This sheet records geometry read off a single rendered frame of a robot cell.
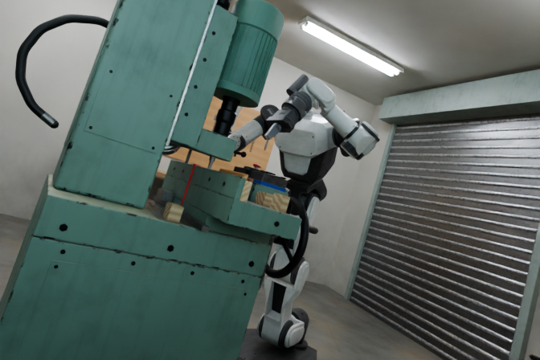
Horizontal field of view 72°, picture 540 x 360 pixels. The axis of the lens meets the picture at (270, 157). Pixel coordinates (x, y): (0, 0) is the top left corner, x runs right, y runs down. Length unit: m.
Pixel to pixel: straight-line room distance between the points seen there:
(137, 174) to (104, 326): 0.36
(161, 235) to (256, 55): 0.60
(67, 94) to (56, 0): 0.97
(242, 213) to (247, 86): 0.43
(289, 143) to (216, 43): 0.74
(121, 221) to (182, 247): 0.16
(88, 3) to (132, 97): 3.76
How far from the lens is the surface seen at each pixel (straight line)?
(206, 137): 1.16
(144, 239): 0.95
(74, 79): 4.56
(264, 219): 0.94
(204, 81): 1.12
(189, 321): 1.05
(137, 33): 1.05
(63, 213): 0.91
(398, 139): 5.13
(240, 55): 1.18
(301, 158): 1.74
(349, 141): 1.40
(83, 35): 4.65
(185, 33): 1.09
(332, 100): 1.37
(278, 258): 1.96
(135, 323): 1.01
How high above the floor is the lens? 0.93
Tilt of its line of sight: 6 degrees up
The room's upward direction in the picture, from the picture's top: 17 degrees clockwise
